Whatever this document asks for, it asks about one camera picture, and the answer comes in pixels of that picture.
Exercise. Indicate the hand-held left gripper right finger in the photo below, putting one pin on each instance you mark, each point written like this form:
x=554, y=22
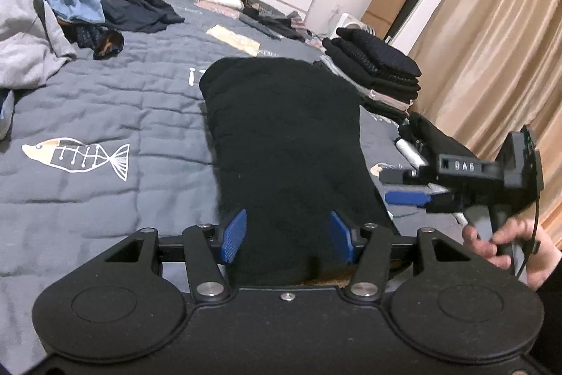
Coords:
x=341, y=236

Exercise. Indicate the black quilted jacket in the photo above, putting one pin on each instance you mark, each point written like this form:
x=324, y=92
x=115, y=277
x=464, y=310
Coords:
x=285, y=146

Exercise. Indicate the navy garment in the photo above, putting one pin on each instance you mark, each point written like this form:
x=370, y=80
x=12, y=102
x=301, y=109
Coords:
x=140, y=12

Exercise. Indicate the silver cylinder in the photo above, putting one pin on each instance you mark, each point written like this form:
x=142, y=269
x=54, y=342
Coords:
x=410, y=153

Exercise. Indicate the grey sweatshirt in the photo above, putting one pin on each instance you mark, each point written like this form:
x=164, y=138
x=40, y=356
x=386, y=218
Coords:
x=26, y=45

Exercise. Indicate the grey quilted bedspread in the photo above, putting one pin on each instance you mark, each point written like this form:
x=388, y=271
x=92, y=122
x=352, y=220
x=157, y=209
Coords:
x=131, y=94

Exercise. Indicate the beige curtain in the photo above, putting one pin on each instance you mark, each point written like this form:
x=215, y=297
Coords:
x=491, y=50

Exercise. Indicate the white pillow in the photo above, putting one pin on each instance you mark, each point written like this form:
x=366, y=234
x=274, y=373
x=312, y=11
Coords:
x=226, y=0

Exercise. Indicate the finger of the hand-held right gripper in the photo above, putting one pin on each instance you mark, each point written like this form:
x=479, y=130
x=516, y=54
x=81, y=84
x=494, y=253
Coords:
x=404, y=198
x=397, y=176

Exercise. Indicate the dark framed panel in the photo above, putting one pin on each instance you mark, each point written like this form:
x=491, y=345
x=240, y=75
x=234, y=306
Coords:
x=417, y=1

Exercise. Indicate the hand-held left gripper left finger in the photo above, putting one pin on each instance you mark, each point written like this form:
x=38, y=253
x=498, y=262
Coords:
x=232, y=236

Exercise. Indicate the black garment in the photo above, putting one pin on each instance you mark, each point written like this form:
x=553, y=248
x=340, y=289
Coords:
x=274, y=23

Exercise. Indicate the stack of dark folded clothes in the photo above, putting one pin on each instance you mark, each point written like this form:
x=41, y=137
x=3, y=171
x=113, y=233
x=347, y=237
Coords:
x=377, y=63

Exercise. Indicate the person's right hand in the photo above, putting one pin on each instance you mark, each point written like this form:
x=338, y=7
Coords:
x=540, y=256

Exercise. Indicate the light blue peach garment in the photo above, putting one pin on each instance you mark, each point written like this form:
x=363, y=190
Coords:
x=4, y=116

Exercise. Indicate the dark brown patterned garment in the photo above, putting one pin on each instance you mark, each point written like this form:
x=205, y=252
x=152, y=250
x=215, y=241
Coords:
x=105, y=43

